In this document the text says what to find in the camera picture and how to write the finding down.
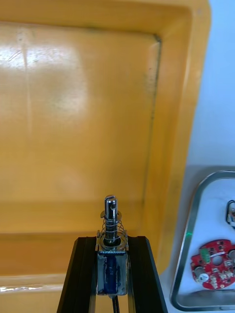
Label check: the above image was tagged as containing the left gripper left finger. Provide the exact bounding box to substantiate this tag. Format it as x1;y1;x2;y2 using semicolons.
56;236;99;313

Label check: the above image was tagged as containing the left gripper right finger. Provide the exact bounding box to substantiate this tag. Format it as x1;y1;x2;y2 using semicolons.
126;235;169;313

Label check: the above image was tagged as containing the round red circuit board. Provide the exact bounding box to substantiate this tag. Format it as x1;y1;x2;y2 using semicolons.
190;239;235;291

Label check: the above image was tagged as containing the steel tray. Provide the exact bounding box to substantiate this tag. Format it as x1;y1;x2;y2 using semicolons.
170;170;235;312

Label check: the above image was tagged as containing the yellow-orange plastic bin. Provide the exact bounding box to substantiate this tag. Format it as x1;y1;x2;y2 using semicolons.
0;292;62;313
0;0;212;294

